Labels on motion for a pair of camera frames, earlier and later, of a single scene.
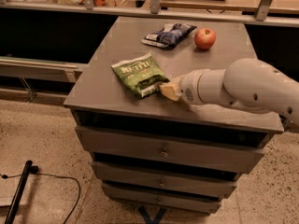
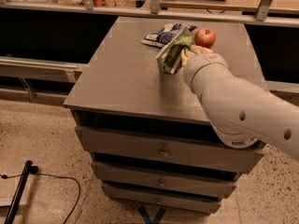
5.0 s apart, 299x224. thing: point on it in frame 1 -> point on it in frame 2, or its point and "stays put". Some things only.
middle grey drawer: (161, 181) stays put
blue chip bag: (169, 36) stays put
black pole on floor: (10, 218) stays put
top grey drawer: (175, 150) stays put
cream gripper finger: (177, 79) -> (200, 49)
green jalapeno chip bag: (141, 75) -> (169, 56)
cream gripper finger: (172, 90) -> (184, 57)
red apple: (205, 38) stays put
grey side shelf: (39, 69) stays put
